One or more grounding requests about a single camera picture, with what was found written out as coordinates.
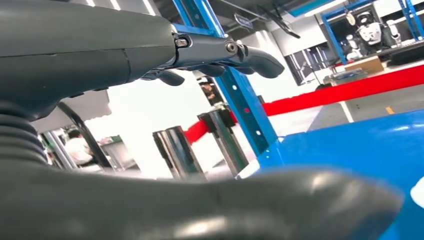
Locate blue metal shelf rack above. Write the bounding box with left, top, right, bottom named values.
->
left=170, top=0, right=424, bottom=240

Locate person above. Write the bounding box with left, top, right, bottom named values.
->
left=199, top=82, right=220, bottom=105
left=63, top=128, right=96, bottom=167

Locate short red barrier belt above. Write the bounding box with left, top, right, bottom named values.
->
left=183, top=111, right=239, bottom=146

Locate long red barrier belt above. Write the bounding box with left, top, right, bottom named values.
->
left=260, top=63, right=424, bottom=117

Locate brown cardboard box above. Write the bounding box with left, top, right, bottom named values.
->
left=344, top=55, right=385, bottom=75

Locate white humanoid robot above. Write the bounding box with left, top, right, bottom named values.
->
left=345, top=10, right=403, bottom=62

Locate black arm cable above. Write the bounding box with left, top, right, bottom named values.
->
left=56, top=100, right=114, bottom=170

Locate chrome stanchion post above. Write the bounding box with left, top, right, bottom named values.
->
left=152, top=125, right=207, bottom=182
left=197, top=108, right=250, bottom=178

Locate blue metal rack frame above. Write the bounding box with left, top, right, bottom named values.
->
left=320, top=0, right=424, bottom=66

